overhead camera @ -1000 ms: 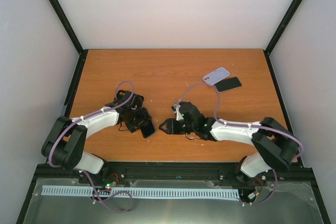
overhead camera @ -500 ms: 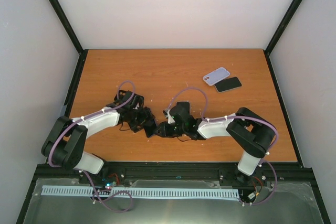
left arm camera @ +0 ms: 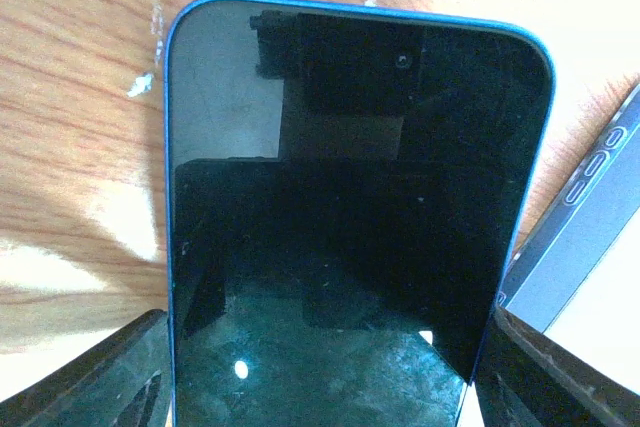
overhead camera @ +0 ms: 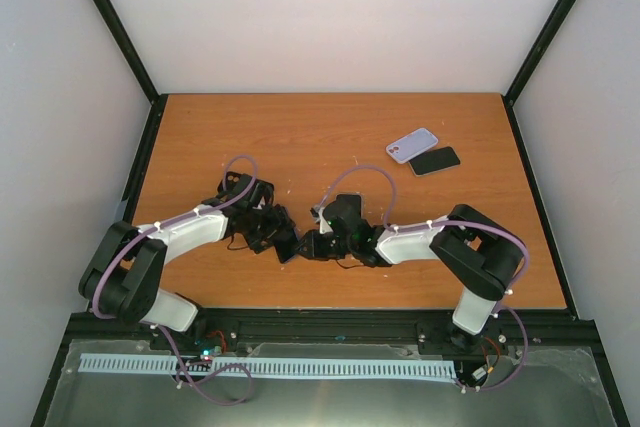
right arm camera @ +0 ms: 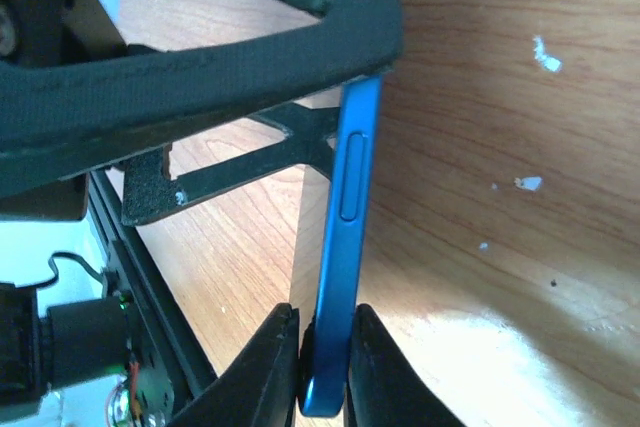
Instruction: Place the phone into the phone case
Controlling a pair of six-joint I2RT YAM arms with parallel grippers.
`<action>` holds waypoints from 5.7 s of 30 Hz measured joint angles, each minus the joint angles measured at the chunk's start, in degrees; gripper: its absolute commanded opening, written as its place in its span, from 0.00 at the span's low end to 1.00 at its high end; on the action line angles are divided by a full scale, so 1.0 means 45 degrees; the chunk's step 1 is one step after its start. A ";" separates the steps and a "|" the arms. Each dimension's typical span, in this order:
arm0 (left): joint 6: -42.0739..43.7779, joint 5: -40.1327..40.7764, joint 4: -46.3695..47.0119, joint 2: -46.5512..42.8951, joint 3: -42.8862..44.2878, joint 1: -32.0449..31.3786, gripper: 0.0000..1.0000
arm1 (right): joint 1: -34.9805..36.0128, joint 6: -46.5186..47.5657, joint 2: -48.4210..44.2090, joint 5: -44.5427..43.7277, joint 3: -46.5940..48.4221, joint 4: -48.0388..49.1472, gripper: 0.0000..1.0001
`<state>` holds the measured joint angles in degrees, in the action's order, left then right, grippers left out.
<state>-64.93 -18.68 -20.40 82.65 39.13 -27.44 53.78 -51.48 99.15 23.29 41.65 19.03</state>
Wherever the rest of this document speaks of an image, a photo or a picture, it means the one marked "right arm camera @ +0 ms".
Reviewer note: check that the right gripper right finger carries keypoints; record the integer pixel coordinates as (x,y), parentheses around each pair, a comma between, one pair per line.
(383,389)

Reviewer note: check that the dark blue phone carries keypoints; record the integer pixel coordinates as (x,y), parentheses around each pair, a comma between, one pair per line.
(329,247)

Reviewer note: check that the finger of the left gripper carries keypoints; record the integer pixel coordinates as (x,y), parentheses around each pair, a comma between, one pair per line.
(150,195)
(350,38)

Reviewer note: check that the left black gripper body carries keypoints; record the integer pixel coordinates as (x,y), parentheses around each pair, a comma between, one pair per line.
(60,121)

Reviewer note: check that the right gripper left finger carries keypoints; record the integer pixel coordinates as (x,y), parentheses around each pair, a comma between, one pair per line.
(259,387)

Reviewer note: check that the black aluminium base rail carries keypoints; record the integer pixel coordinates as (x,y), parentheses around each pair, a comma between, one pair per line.
(174,367)

